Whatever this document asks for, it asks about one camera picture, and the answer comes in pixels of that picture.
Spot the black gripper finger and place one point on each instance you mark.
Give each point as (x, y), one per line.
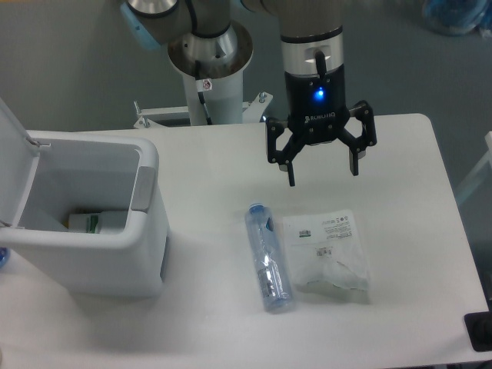
(357, 146)
(274, 128)

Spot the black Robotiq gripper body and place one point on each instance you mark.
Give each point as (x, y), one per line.
(317, 108)

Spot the clear plastic water bottle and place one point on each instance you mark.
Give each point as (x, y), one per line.
(268, 256)

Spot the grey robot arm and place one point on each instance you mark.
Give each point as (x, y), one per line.
(311, 32)

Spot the white trash can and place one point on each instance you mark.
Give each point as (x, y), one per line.
(86, 210)

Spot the white trash can lid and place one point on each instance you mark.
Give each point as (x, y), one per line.
(19, 162)

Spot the blue plastic bag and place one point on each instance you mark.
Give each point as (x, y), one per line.
(458, 18)

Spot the white green box in bin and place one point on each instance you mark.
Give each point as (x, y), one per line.
(105, 222)

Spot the black device at table edge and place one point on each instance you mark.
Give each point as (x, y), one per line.
(479, 330)

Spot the blue bottle cap left edge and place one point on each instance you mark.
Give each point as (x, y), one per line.
(4, 256)

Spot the white metal base bracket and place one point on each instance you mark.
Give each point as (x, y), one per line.
(251, 112)

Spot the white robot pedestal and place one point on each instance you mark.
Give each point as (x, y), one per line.
(212, 69)

